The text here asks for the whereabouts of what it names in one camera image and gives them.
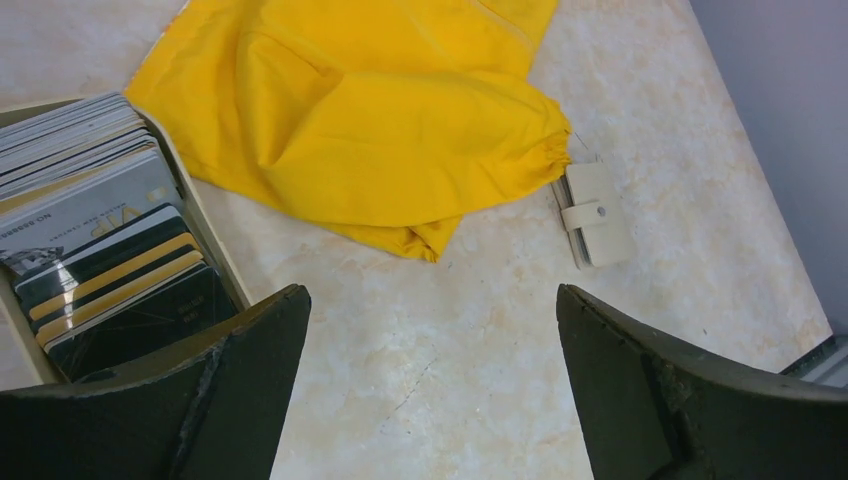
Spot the stack of cards in tray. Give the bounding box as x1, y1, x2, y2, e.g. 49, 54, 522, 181
1, 93, 220, 353

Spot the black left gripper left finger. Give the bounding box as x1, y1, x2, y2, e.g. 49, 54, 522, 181
1, 284, 312, 479

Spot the yellow jacket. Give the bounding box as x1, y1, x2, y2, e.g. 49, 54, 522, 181
126, 1, 571, 262

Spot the beige card holder wallet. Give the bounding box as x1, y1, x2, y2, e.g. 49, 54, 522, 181
553, 162, 636, 270

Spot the black VIP front card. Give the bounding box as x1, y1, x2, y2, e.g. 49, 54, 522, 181
47, 266, 238, 381

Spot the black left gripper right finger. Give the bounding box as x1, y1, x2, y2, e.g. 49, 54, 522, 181
556, 285, 847, 479

